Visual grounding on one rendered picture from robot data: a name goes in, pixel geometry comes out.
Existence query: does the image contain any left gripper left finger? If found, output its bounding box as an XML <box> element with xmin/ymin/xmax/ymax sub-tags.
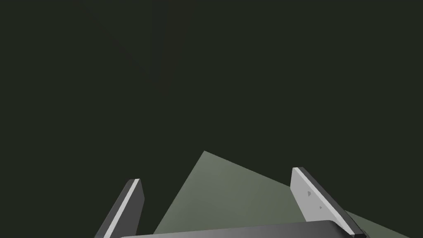
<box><xmin>94</xmin><ymin>178</ymin><xmax>145</xmax><ymax>238</ymax></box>

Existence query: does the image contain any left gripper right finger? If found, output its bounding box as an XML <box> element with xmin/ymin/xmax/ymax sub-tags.
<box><xmin>290</xmin><ymin>167</ymin><xmax>370</xmax><ymax>238</ymax></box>

